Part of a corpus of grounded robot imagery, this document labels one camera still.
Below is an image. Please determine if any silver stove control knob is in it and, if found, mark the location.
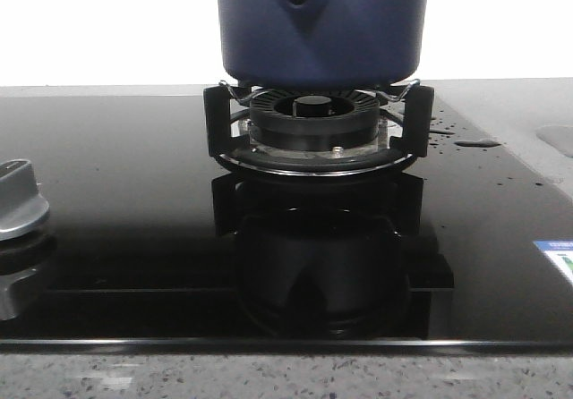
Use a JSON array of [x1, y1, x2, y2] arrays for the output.
[[1, 159, 49, 241]]

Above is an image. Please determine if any black glass gas cooktop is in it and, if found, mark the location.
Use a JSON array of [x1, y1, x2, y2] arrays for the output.
[[1, 96, 572, 355]]

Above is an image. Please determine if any dark blue cooking pot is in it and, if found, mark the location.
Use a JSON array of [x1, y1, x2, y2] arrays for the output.
[[218, 0, 426, 89]]

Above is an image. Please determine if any black round gas burner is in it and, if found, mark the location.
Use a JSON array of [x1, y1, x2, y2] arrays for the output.
[[235, 89, 388, 153]]

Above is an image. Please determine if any blue energy label sticker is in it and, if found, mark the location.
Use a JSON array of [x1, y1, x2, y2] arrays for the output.
[[534, 240, 573, 284]]

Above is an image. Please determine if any black pot support grate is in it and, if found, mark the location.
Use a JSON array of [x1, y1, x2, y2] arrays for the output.
[[203, 80, 434, 177]]

